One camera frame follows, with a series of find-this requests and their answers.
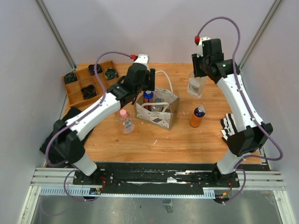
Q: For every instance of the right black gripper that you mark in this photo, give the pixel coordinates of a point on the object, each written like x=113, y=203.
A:
x=195, y=59

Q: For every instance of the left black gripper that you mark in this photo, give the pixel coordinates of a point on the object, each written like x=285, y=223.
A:
x=150, y=83

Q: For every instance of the white cap clear bottle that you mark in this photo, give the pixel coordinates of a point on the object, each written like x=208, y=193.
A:
x=196, y=85

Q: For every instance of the patterned canvas bag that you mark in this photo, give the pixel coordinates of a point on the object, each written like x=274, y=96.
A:
x=163, y=119

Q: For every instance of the blue cap orange bottle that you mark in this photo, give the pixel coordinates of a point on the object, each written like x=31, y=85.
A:
x=197, y=116

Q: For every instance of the pink cap clear bottle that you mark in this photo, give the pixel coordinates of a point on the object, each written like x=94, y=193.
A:
x=127, y=121

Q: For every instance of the black white striped cloth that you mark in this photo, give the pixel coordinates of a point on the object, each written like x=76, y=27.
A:
x=228, y=126

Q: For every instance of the wooden compartment tray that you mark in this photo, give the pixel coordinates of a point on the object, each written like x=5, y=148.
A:
x=87, y=77

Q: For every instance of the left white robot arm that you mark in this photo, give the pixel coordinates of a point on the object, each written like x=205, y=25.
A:
x=68, y=136

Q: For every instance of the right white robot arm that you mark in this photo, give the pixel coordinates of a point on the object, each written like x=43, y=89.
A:
x=250, y=132

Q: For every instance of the grey cap clear bottle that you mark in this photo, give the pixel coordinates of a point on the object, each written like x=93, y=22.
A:
x=157, y=108

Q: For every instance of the green black coiled item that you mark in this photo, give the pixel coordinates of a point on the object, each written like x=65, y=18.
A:
x=111, y=73

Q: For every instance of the black coiled item front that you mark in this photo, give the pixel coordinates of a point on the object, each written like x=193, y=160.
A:
x=88, y=92

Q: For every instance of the black coiled item back left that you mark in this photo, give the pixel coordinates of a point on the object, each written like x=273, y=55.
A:
x=70, y=77

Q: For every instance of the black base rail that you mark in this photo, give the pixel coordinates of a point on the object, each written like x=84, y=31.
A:
x=155, y=178

